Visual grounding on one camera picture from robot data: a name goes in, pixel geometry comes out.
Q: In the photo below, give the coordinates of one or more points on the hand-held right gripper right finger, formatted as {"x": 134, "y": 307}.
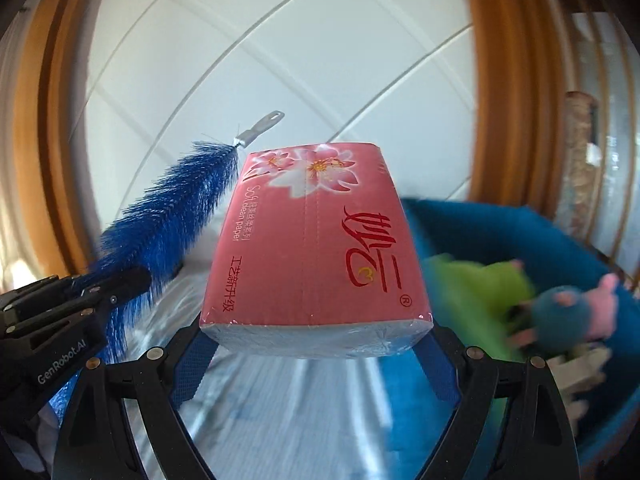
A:
{"x": 440, "y": 375}

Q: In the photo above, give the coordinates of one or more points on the ornate brown tall tube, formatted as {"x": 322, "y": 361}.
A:
{"x": 580, "y": 170}

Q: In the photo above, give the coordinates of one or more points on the green plush toy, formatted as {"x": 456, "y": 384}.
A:
{"x": 480, "y": 295}

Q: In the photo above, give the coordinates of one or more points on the wooden lattice glass partition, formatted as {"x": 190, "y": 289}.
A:
{"x": 615, "y": 135}

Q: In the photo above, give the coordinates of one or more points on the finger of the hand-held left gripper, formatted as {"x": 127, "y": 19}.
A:
{"x": 40, "y": 295}
{"x": 120, "y": 285}

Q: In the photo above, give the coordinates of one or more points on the blue storage bin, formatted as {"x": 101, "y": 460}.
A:
{"x": 500, "y": 230}

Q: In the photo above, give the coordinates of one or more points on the cloth-covered desktop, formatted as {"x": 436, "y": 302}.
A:
{"x": 310, "y": 410}

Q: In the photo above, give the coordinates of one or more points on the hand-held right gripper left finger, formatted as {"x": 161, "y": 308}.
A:
{"x": 192, "y": 370}

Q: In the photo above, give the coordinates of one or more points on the wooden wall trim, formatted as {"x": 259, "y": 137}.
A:
{"x": 55, "y": 110}
{"x": 505, "y": 85}

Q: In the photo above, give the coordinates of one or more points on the blue bottle brush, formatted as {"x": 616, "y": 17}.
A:
{"x": 175, "y": 195}

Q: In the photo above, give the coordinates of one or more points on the blue and pink plush toy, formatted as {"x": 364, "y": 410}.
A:
{"x": 560, "y": 315}

